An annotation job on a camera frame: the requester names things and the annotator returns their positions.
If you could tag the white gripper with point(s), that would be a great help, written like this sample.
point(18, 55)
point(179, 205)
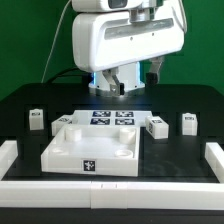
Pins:
point(103, 41)

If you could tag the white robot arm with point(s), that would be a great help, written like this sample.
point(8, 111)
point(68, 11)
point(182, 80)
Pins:
point(139, 11)

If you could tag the white obstacle fence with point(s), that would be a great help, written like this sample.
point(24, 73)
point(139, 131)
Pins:
point(104, 195)

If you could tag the white marker base plate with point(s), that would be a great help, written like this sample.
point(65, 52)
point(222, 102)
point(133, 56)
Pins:
point(110, 117)

